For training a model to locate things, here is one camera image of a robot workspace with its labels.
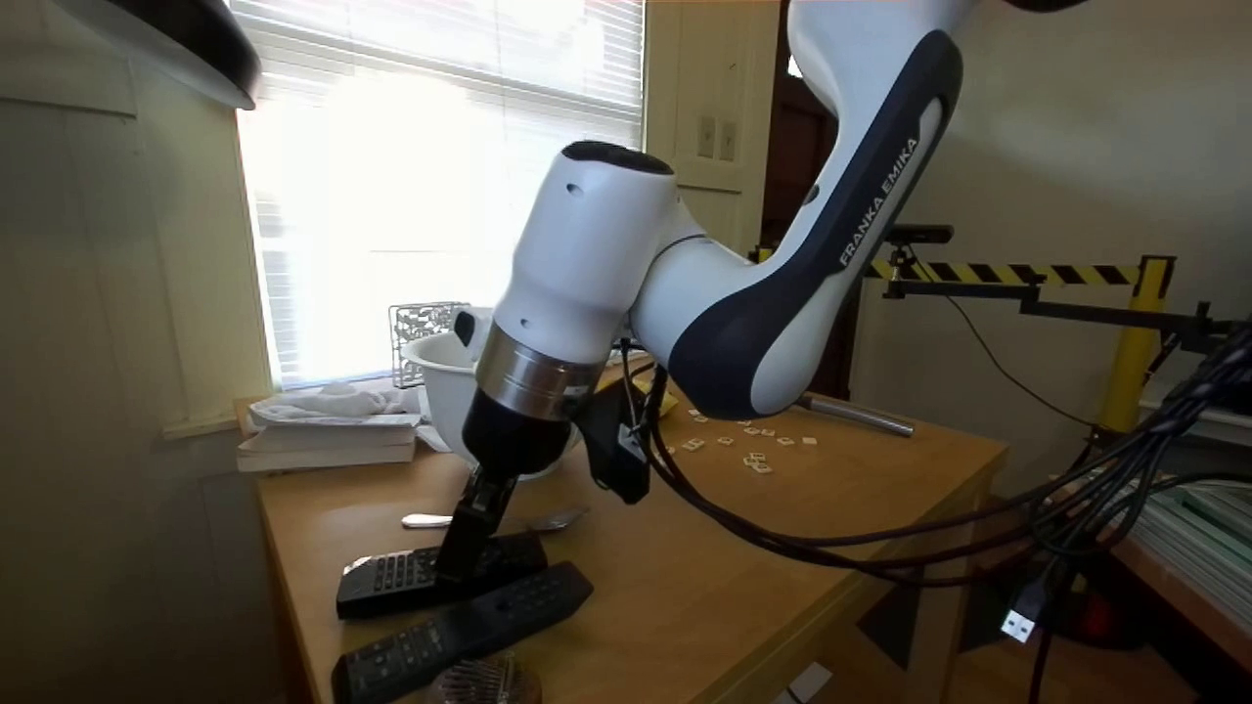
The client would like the black remote control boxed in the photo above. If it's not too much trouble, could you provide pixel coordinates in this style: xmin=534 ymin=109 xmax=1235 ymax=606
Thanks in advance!
xmin=336 ymin=532 xmax=546 ymax=622
xmin=331 ymin=564 xmax=589 ymax=704

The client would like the stack of papers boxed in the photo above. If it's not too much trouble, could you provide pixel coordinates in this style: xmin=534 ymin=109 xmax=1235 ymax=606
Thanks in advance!
xmin=236 ymin=383 xmax=422 ymax=472

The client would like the white colander bowl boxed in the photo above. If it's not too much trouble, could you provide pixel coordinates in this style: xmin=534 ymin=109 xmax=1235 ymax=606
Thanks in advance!
xmin=416 ymin=332 xmax=481 ymax=460

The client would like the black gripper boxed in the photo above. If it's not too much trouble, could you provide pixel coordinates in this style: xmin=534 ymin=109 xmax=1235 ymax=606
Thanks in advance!
xmin=439 ymin=391 xmax=572 ymax=574

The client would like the black cable bundle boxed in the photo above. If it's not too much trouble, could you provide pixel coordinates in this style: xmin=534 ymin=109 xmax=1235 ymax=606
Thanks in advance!
xmin=622 ymin=325 xmax=1252 ymax=704

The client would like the yellow black striped barrier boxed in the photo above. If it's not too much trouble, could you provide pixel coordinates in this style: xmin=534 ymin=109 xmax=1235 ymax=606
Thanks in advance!
xmin=867 ymin=246 xmax=1172 ymax=435

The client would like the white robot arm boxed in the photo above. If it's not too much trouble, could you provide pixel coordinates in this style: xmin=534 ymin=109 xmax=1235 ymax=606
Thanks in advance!
xmin=439 ymin=0 xmax=975 ymax=579

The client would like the black camera on stand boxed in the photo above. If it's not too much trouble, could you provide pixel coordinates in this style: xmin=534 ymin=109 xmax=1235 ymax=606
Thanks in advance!
xmin=884 ymin=222 xmax=953 ymax=278

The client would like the metal spoon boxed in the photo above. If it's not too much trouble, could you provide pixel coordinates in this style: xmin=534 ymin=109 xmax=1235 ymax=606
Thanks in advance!
xmin=399 ymin=508 xmax=581 ymax=534

